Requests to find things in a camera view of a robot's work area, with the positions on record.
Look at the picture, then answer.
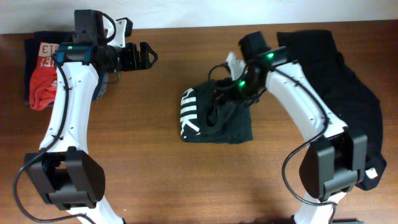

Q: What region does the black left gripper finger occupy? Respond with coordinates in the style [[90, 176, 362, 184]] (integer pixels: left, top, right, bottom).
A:
[[140, 42, 158, 59], [140, 58, 158, 70]]

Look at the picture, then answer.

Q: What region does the dark green t-shirt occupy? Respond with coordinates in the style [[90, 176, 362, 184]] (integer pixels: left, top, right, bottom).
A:
[[180, 80, 254, 144]]

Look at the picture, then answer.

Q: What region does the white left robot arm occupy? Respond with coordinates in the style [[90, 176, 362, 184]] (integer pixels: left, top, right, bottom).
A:
[[21, 9, 158, 223]]

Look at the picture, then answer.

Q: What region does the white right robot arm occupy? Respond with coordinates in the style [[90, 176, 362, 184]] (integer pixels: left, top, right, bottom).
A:
[[212, 31, 368, 223]]

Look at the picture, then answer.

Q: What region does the navy folded garment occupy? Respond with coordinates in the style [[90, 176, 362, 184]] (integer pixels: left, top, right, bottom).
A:
[[24, 31, 72, 104]]

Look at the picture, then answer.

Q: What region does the red printed t-shirt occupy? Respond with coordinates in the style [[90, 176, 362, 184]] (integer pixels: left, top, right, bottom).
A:
[[29, 42, 59, 111]]

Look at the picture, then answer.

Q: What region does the black polo shirt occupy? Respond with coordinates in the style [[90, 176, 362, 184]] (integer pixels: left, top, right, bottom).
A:
[[277, 30, 387, 191]]

